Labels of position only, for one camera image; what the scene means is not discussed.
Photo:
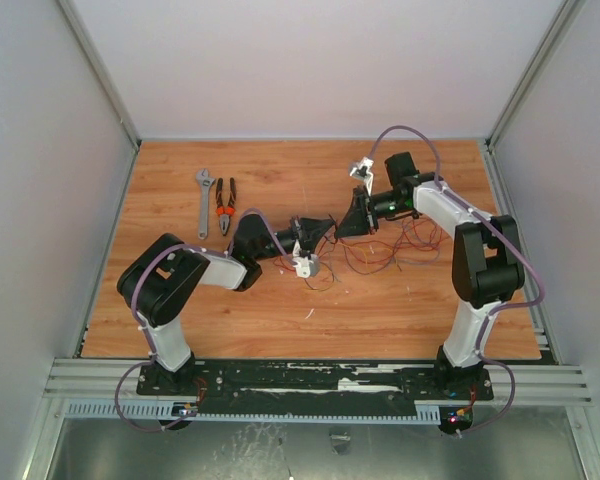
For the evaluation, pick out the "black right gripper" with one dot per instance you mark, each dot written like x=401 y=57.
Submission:
x=366 y=211

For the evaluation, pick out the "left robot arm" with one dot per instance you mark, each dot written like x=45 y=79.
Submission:
x=159 y=283

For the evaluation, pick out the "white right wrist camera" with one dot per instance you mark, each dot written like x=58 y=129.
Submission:
x=362 y=172

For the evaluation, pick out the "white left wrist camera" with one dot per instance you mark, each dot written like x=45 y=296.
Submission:
x=305 y=263

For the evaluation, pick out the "silver adjustable wrench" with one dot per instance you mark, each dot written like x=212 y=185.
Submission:
x=205 y=182

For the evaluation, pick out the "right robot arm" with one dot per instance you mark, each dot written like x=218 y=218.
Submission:
x=485 y=271

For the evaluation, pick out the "orange handled pliers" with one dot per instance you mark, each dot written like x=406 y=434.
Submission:
x=225 y=209

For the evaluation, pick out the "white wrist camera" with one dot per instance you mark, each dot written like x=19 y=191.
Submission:
x=305 y=263
x=362 y=172

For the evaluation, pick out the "black zip tie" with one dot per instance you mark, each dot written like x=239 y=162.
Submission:
x=333 y=222

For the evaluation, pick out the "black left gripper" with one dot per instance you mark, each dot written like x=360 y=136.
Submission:
x=309 y=232

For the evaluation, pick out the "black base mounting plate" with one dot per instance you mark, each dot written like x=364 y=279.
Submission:
x=313 y=389

